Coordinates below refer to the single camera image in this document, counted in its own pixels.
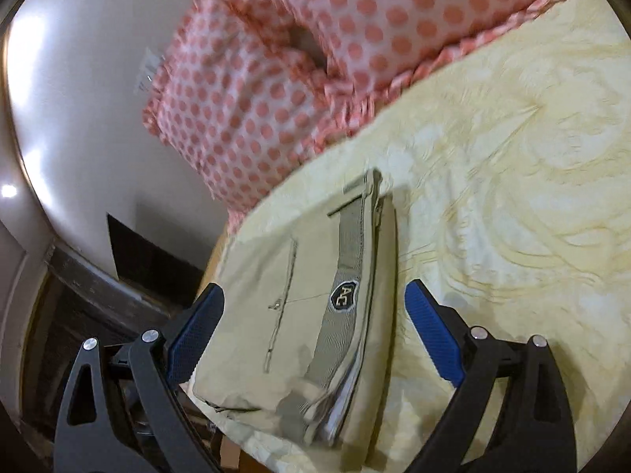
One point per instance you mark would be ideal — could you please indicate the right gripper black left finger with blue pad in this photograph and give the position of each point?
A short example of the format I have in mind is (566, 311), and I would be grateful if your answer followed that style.
(120, 411)

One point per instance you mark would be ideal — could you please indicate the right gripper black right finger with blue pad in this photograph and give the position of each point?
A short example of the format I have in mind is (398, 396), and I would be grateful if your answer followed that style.
(534, 430)

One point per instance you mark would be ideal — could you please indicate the khaki pants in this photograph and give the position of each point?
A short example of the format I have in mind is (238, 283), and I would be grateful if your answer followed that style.
(301, 351)

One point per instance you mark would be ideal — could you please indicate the dark bedside cabinet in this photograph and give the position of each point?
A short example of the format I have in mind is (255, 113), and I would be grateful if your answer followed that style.
(153, 270)

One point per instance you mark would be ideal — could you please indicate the yellow floral bed sheet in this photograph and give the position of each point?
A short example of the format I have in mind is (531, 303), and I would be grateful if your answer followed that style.
(510, 174)

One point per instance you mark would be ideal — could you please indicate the left pink polka-dot pillow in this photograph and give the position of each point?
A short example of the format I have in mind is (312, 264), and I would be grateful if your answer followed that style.
(242, 106)

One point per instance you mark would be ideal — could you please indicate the pink polka-dot pillow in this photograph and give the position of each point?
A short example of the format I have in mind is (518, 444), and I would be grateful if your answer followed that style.
(374, 48)
(242, 106)

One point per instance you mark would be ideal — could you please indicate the right pink polka-dot pillow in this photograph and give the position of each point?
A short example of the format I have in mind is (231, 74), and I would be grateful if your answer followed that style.
(374, 48)

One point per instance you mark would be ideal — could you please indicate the white wall socket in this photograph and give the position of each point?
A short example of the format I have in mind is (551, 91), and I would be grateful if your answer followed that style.
(148, 68)

